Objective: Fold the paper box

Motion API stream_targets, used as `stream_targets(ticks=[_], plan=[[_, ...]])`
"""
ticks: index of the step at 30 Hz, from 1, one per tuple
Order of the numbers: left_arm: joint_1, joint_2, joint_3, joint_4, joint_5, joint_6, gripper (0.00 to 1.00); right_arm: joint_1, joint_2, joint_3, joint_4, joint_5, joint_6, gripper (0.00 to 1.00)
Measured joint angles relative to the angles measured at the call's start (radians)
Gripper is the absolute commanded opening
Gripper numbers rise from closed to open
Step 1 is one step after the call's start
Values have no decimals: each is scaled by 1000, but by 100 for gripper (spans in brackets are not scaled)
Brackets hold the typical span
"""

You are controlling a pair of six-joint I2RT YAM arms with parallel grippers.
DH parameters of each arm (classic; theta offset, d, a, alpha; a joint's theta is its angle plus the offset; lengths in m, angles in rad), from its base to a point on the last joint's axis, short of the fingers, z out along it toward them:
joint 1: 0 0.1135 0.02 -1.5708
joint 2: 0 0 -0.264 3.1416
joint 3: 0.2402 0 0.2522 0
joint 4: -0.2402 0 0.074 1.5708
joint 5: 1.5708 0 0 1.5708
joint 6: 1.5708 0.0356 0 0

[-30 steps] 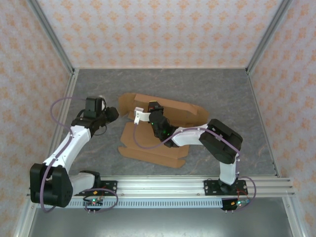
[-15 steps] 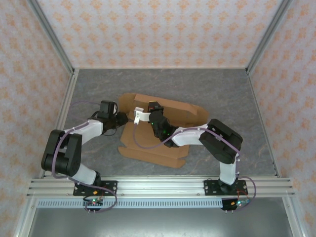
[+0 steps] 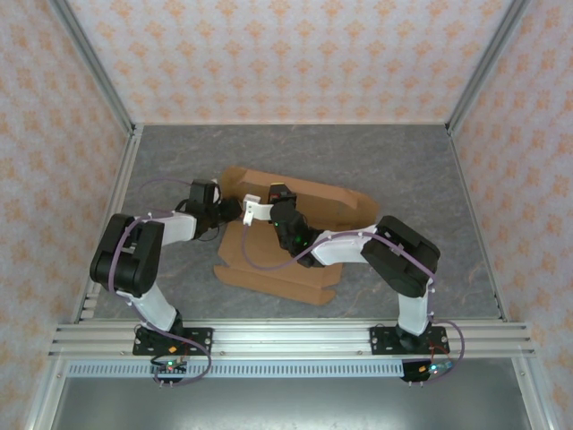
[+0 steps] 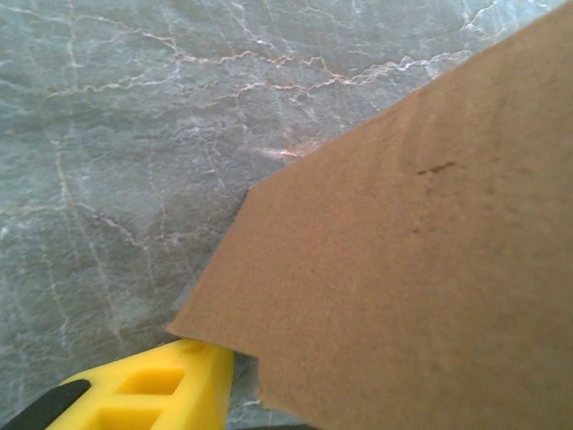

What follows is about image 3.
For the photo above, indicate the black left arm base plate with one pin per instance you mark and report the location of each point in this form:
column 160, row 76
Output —
column 201, row 337

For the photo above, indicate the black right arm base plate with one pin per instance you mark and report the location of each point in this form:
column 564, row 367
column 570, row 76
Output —
column 380, row 340

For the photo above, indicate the aluminium frame post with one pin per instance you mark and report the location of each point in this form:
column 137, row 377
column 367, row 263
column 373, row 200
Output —
column 487, row 62
column 91, row 62

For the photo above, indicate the brown cardboard box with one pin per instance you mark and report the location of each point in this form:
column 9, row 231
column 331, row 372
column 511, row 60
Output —
column 286, row 286

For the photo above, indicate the grey metal sheet panel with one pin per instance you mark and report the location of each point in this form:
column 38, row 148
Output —
column 291, row 403

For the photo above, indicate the aluminium lower frame bar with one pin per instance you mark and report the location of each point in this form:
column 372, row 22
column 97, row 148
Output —
column 532, row 398
column 42, row 398

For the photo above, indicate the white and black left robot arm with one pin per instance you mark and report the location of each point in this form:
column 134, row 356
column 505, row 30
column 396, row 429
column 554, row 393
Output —
column 156, row 309

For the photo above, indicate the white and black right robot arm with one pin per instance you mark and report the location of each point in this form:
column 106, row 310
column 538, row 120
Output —
column 412, row 313

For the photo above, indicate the aluminium table side rail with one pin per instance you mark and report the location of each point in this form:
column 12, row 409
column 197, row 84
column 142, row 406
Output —
column 122, row 179
column 465, row 179

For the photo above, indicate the aluminium cross rail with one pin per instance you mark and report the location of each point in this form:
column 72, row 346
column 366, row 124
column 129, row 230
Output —
column 291, row 340

